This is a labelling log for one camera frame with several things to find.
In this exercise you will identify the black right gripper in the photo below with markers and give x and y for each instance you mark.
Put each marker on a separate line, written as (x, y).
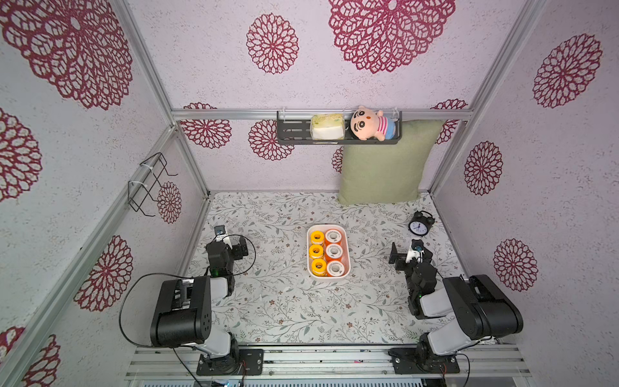
(400, 256)

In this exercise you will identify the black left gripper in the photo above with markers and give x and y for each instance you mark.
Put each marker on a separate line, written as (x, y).
(239, 252)

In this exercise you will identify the orange white sealing tape roll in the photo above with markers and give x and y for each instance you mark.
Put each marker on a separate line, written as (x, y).
(333, 236)
(336, 269)
(333, 252)

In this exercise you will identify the yellow tape roll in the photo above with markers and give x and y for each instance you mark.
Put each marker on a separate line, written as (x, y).
(319, 267)
(317, 237)
(316, 251)

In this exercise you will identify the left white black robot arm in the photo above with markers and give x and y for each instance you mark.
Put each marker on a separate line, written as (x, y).
(183, 312)

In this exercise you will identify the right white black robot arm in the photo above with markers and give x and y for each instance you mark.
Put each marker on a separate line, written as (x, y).
(482, 311)

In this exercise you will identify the white plastic storage box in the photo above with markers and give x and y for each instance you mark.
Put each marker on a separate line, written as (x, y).
(346, 260)

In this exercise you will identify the black twin-bell alarm clock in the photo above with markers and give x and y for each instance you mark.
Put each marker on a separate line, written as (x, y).
(421, 223)

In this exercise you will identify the green linen pillow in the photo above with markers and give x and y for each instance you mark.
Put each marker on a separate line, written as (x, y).
(387, 174)

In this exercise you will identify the cartoon boy plush doll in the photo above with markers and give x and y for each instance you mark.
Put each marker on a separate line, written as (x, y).
(367, 124)

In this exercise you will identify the green white tissue pack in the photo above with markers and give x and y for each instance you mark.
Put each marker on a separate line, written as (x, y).
(327, 127)

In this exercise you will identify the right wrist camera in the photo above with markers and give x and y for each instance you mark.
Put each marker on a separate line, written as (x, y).
(418, 253)

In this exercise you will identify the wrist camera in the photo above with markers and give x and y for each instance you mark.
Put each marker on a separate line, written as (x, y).
(221, 235)
(418, 253)

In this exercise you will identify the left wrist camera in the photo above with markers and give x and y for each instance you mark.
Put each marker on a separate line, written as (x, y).
(221, 235)

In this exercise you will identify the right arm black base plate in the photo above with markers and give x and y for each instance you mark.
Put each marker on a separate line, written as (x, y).
(408, 361)

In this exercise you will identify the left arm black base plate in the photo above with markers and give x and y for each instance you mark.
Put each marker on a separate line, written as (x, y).
(239, 362)

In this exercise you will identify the black wire wall rack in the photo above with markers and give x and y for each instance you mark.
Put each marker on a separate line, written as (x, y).
(139, 191)

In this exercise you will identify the black wall shelf basket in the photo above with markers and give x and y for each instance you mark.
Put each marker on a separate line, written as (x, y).
(294, 129)

